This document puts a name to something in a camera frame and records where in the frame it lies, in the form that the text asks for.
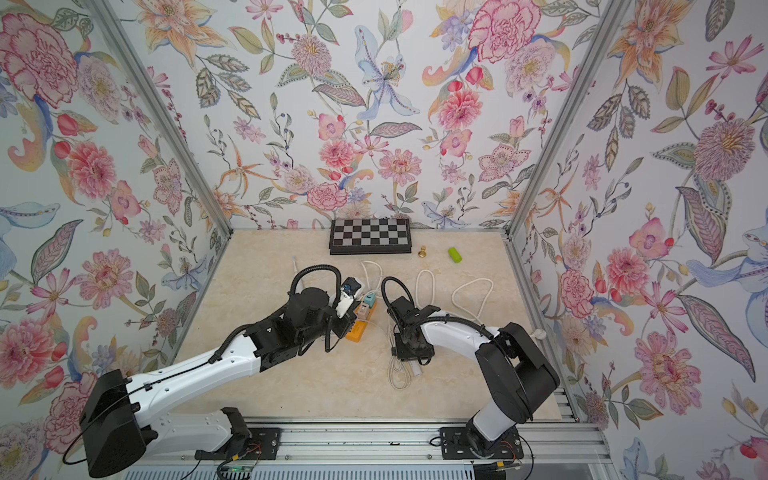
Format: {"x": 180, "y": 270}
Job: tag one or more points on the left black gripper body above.
{"x": 328, "y": 322}

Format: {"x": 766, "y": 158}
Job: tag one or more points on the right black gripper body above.
{"x": 405, "y": 349}

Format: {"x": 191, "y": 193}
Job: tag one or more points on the orange power strip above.
{"x": 355, "y": 334}

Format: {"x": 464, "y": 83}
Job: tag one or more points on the teal USB charger plug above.
{"x": 370, "y": 299}

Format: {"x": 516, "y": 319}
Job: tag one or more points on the pink wall charger adapter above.
{"x": 363, "y": 312}

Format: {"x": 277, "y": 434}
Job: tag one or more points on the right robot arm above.
{"x": 518, "y": 376}

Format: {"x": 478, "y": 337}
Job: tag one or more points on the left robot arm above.
{"x": 126, "y": 418}

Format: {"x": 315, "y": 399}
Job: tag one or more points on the green plastic cap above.
{"x": 455, "y": 255}

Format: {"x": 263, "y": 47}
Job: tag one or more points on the black white chessboard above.
{"x": 370, "y": 236}

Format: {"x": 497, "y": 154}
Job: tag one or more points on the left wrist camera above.
{"x": 349, "y": 297}

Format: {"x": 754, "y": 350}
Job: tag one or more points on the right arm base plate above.
{"x": 460, "y": 443}

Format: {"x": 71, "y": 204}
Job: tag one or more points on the aluminium mounting rail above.
{"x": 416, "y": 441}

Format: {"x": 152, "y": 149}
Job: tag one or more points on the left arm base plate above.
{"x": 246, "y": 444}

